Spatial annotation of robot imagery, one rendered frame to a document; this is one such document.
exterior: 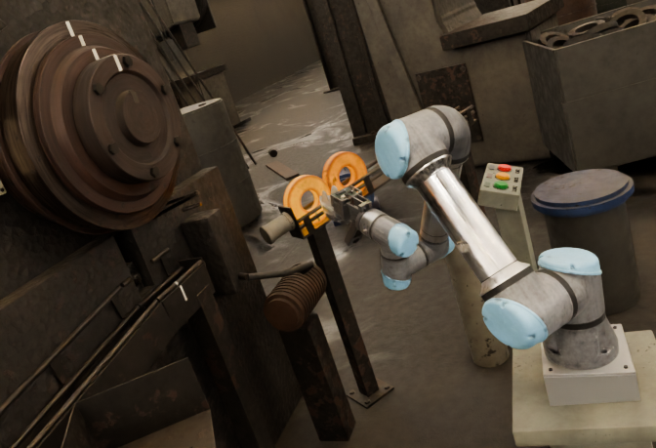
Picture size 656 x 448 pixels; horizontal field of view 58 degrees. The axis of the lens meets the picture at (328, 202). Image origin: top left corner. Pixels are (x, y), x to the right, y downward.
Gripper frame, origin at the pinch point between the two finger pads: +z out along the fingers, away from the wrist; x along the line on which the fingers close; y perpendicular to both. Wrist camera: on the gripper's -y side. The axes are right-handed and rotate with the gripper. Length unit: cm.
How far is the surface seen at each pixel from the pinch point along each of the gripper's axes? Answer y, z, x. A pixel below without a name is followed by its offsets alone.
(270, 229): -5.1, 5.7, 15.7
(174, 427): 4, -45, 68
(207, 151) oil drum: -86, 225, -60
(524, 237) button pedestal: -19, -37, -45
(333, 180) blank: -0.6, 7.8, -9.6
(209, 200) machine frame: 0.5, 25.3, 24.1
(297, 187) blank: 2.0, 8.7, 3.0
